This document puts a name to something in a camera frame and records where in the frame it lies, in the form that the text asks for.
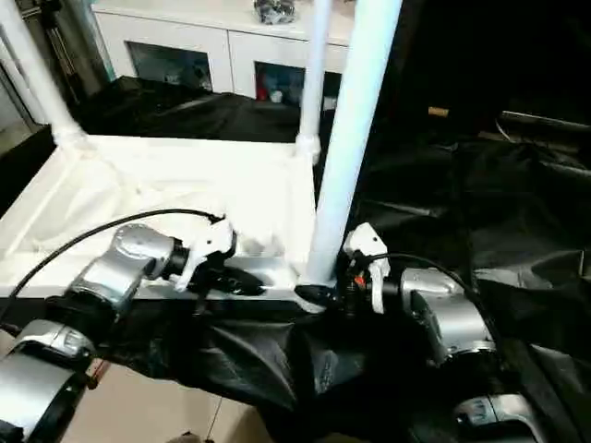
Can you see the white plastic table leg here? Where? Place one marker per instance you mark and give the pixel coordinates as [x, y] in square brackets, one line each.
[41, 92]
[314, 69]
[355, 115]

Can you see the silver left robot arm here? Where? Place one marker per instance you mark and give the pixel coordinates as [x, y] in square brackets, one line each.
[129, 258]

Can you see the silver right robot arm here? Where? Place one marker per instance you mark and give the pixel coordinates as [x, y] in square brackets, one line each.
[452, 314]

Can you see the black mat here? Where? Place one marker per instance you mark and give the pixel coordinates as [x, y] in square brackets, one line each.
[277, 360]

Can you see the white jar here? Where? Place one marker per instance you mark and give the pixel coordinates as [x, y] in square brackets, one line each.
[276, 96]
[330, 103]

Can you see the small yellow label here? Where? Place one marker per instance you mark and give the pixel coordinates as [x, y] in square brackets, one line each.
[438, 111]

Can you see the white glass-door cabinet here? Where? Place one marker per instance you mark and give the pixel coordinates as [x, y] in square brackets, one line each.
[184, 27]

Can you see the black metal bar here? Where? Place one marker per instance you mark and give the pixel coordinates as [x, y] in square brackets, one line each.
[545, 121]

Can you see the black backdrop cloth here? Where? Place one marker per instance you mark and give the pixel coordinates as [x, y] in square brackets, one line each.
[485, 46]

